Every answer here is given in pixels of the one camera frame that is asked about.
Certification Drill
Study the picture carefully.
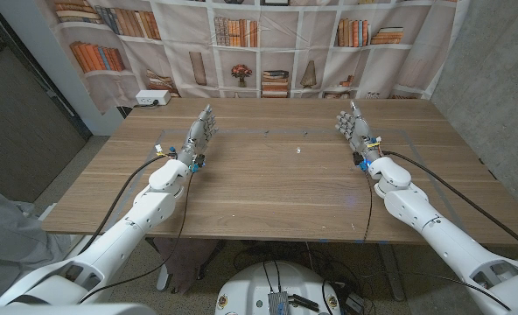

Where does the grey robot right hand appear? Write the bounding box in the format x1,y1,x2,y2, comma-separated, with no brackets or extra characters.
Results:
335,100,382,165

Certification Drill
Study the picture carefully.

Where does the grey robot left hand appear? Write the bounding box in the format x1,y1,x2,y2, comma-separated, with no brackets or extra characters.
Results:
178,103,220,166

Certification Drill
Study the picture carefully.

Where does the white power strip box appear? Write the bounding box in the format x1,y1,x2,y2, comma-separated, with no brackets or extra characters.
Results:
135,89,172,107

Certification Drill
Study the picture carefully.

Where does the printed bookshelf backdrop cloth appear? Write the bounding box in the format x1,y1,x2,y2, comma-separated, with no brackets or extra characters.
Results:
35,0,473,116

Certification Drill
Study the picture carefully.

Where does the brown cloth under table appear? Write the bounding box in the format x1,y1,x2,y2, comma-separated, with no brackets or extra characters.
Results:
153,238,219,295

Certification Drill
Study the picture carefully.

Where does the grey metal table leg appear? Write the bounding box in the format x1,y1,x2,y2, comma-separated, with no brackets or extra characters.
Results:
379,243,405,302

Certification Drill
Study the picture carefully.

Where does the white table foot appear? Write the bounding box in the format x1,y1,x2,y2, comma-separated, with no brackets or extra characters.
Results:
156,262,172,293

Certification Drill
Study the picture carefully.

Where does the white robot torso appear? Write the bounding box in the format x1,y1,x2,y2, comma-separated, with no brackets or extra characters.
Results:
213,261,343,315

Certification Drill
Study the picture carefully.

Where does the black antenna bar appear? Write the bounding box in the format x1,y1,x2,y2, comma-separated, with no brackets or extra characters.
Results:
287,293,320,312

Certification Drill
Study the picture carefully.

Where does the silver electronics module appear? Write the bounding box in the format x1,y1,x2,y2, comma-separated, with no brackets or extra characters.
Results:
267,291,290,315

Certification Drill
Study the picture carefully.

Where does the person in grey clothes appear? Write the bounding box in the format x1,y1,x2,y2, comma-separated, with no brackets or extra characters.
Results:
0,182,72,303

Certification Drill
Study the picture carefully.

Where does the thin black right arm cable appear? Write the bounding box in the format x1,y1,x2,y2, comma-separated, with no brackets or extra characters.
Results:
362,171,374,242

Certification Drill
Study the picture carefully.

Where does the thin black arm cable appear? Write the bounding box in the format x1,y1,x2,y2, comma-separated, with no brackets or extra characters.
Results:
78,171,195,304
362,171,374,242

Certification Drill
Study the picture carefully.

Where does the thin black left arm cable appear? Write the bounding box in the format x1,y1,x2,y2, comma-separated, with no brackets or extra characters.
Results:
78,171,195,304

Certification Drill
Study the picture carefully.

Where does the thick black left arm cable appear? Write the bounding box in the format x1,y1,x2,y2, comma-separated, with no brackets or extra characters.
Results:
78,152,172,256

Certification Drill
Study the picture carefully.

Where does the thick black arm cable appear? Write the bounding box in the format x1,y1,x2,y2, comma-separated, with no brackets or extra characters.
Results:
381,150,518,258
78,152,172,256

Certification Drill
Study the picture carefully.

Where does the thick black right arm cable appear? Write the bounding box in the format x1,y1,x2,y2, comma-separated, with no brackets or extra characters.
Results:
381,150,518,258

